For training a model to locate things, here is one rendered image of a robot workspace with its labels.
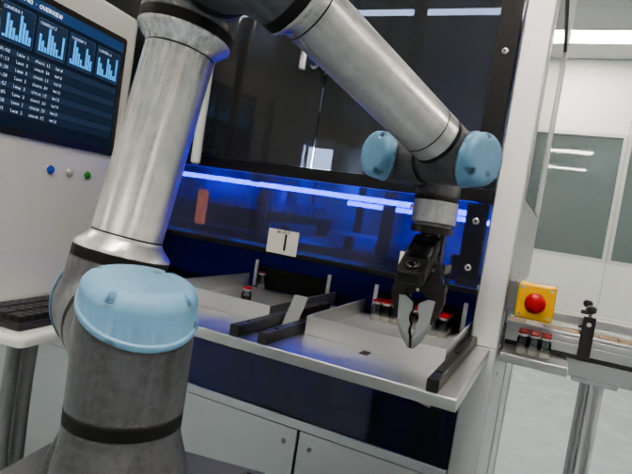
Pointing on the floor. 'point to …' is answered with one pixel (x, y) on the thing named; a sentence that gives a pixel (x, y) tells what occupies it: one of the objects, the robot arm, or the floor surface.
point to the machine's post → (505, 227)
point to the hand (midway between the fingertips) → (410, 341)
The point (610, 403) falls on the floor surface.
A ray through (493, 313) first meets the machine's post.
